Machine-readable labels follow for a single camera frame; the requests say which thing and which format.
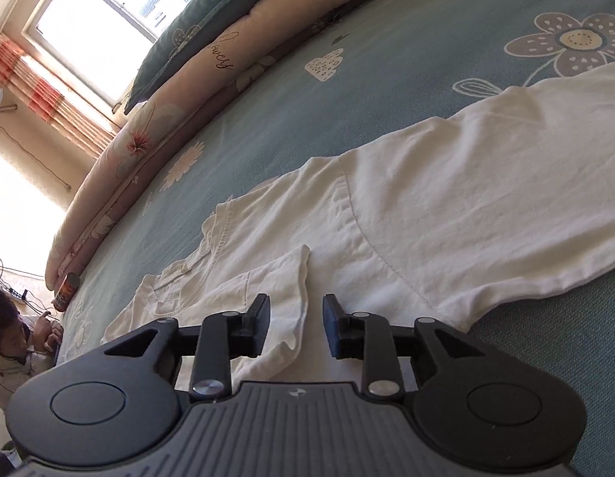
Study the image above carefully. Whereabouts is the window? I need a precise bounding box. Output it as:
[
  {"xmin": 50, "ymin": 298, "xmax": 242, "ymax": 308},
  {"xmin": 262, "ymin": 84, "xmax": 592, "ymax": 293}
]
[{"xmin": 21, "ymin": 0, "xmax": 224, "ymax": 110}]

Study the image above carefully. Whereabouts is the striped orange curtain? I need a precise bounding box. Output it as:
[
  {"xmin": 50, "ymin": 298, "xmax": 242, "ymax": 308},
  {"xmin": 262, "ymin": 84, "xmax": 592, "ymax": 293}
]
[{"xmin": 0, "ymin": 32, "xmax": 119, "ymax": 157}]

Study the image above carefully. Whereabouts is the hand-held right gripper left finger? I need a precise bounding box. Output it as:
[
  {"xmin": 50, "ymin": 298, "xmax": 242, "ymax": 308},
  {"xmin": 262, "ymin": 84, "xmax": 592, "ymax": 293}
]
[{"xmin": 103, "ymin": 293, "xmax": 272, "ymax": 401}]

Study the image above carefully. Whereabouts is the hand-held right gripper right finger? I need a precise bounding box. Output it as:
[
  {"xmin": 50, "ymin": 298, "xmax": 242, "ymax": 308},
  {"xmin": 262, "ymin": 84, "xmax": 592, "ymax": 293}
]
[{"xmin": 321, "ymin": 293, "xmax": 487, "ymax": 401}]

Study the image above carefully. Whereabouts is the white printed t-shirt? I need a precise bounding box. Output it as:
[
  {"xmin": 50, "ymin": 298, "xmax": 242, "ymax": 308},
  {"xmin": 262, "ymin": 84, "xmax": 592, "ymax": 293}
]
[{"xmin": 101, "ymin": 57, "xmax": 615, "ymax": 393}]

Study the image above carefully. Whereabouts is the green pillow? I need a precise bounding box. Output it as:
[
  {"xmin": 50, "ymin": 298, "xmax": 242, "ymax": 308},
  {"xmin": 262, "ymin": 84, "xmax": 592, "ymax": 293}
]
[{"xmin": 123, "ymin": 0, "xmax": 296, "ymax": 115}]

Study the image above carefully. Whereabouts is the pink floral quilt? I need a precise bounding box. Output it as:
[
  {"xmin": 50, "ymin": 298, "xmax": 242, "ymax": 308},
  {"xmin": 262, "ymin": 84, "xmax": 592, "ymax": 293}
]
[{"xmin": 45, "ymin": 0, "xmax": 430, "ymax": 291}]

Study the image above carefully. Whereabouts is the red chips can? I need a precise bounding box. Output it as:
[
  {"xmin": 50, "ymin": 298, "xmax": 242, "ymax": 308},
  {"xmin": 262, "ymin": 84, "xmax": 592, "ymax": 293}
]
[{"xmin": 54, "ymin": 272, "xmax": 82, "ymax": 311}]

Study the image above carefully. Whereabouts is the thin wall cable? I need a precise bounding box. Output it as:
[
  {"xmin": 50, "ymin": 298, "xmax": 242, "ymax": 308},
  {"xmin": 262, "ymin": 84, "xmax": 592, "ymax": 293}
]
[{"xmin": 0, "ymin": 112, "xmax": 72, "ymax": 192}]

